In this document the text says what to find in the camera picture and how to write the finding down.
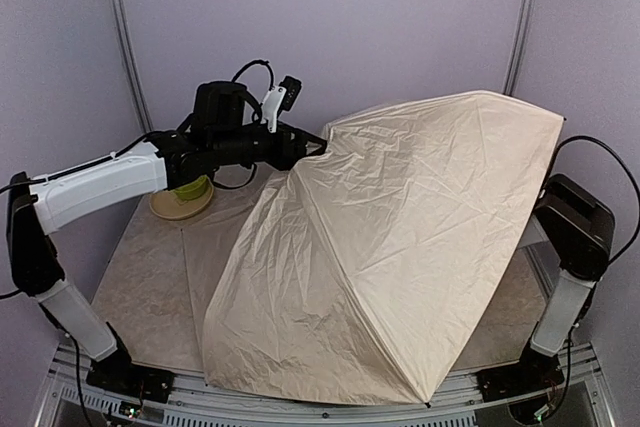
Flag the beige folding umbrella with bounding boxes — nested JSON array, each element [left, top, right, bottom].
[[201, 91, 564, 405]]

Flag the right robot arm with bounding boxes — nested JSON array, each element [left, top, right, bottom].
[[477, 174, 615, 402]]

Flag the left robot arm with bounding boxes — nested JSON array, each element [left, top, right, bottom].
[[2, 76, 327, 402]]

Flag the lime green bowl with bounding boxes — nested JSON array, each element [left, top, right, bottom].
[[172, 175, 211, 202]]

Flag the beige round plate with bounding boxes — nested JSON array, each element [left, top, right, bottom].
[[149, 184, 214, 221]]

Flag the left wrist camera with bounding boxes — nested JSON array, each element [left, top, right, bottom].
[[261, 76, 302, 133]]

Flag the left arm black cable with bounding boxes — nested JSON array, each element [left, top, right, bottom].
[[230, 59, 277, 123]]

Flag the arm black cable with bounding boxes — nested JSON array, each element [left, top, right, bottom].
[[230, 59, 277, 123], [540, 134, 635, 268]]

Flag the left aluminium frame post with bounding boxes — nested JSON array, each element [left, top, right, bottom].
[[110, 0, 153, 133]]

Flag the aluminium frame post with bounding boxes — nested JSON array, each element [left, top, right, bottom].
[[110, 0, 153, 133], [502, 0, 535, 96]]

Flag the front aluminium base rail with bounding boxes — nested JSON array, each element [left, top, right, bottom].
[[31, 344, 620, 426]]

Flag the right aluminium frame post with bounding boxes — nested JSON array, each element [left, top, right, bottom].
[[502, 0, 535, 96]]

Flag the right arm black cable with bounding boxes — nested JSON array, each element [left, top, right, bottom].
[[540, 134, 635, 268]]

